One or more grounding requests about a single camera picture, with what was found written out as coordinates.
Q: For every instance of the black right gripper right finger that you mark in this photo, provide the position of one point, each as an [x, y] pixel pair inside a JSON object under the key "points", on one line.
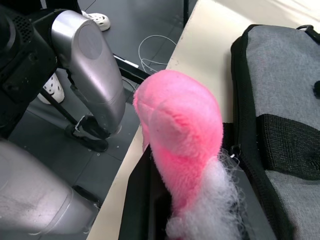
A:
{"points": [[228, 135]]}

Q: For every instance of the white perforated clog shoe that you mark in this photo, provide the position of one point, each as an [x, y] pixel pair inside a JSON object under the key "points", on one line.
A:
{"points": [[98, 20], [53, 87]]}

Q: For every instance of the black diagonal support rod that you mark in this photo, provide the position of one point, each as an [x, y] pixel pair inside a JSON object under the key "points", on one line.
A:
{"points": [[58, 108]]}

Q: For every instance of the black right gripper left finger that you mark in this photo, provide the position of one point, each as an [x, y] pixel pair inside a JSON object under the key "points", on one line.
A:
{"points": [[140, 200]]}

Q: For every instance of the black left robot foot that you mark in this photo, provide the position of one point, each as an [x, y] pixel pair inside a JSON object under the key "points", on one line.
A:
{"points": [[90, 135]]}

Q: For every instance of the grey laptop bag black trim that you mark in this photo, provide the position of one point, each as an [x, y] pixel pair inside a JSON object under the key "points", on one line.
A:
{"points": [[280, 100]]}

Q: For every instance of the silver robot leg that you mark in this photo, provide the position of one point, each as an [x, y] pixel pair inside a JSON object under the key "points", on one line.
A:
{"points": [[95, 70], [32, 190]]}

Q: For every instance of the black table frame bar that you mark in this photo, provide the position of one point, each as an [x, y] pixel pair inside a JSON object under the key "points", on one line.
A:
{"points": [[132, 70]]}

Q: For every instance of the silver left robot leg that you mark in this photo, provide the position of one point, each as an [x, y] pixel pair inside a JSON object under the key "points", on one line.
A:
{"points": [[95, 70]]}

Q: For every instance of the silver right robot leg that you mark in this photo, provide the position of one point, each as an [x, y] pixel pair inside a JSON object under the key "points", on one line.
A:
{"points": [[32, 190]]}

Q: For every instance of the pink and white plush charm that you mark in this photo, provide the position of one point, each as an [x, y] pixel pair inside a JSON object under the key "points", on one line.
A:
{"points": [[180, 112]]}

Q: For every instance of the black robot waist housing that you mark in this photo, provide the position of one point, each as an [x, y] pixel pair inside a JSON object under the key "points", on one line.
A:
{"points": [[22, 55]]}

